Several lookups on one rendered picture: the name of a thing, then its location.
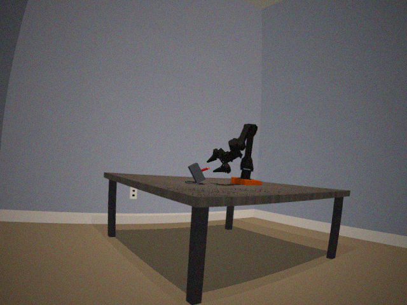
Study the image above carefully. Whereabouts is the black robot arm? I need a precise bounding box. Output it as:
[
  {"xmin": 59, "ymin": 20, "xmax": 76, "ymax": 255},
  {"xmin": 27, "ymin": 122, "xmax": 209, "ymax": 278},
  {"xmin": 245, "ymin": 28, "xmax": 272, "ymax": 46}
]
[{"xmin": 218, "ymin": 124, "xmax": 258, "ymax": 180}]

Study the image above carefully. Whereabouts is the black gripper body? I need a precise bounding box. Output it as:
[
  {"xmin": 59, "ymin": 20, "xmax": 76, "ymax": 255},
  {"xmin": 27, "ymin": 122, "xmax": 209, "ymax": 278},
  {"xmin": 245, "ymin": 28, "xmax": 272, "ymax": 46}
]
[{"xmin": 213, "ymin": 149, "xmax": 234, "ymax": 173}]

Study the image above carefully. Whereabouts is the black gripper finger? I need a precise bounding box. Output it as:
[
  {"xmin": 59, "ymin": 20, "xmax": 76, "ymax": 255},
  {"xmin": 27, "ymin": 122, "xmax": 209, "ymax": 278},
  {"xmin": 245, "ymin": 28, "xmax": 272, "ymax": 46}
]
[
  {"xmin": 207, "ymin": 151, "xmax": 217, "ymax": 163},
  {"xmin": 213, "ymin": 165, "xmax": 226, "ymax": 173}
]

